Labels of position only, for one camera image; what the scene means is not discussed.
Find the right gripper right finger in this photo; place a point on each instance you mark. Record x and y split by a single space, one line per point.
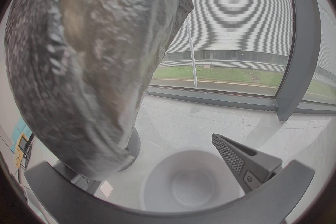
252 165

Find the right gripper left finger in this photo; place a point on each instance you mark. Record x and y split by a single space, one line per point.
86 182

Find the black plastic bag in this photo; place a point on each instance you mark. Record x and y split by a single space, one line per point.
78 60

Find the white trash bin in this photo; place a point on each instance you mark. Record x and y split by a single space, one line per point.
162 173

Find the window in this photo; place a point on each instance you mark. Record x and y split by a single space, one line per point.
301 34

